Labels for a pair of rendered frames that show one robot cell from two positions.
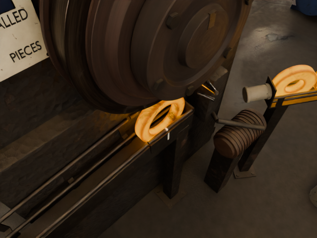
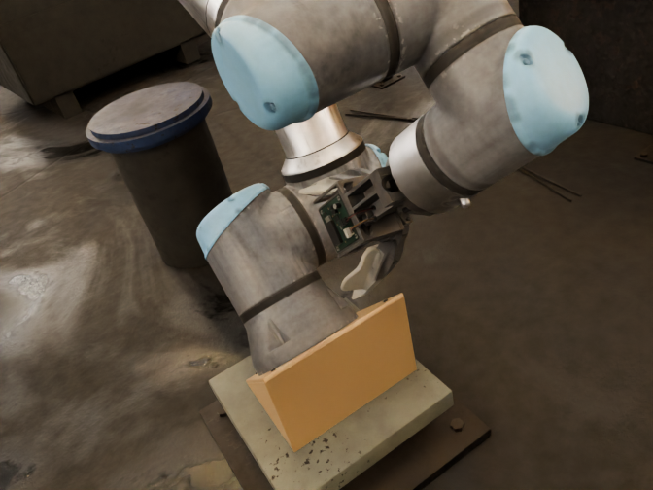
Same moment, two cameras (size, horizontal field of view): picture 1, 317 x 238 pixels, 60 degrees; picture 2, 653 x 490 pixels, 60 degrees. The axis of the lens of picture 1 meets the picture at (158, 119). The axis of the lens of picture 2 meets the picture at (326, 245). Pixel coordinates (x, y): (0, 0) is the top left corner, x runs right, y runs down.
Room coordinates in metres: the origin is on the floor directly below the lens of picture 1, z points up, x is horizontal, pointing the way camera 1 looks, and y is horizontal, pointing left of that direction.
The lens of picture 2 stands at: (-0.09, -1.49, 0.90)
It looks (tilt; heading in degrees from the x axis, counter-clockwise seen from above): 36 degrees down; 104
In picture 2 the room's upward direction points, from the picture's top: 15 degrees counter-clockwise
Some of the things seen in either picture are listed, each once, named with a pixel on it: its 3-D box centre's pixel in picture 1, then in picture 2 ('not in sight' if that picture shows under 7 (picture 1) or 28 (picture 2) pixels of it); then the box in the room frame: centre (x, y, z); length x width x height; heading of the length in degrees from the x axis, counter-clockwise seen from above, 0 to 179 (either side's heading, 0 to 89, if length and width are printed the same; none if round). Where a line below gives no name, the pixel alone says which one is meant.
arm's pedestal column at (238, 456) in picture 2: not in sight; (330, 412); (-0.32, -0.86, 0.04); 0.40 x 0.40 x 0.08; 38
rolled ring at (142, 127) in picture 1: (160, 116); not in sight; (0.50, -0.01, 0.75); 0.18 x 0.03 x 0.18; 132
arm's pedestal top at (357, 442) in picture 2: not in sight; (324, 392); (-0.32, -0.86, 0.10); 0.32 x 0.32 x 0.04; 38
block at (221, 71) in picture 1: (205, 91); not in sight; (0.67, -0.17, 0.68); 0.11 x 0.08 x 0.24; 42
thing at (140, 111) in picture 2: not in sight; (177, 179); (-0.77, -0.20, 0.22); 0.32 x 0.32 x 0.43
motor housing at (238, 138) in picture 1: (229, 155); not in sight; (0.62, -0.34, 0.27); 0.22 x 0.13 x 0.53; 132
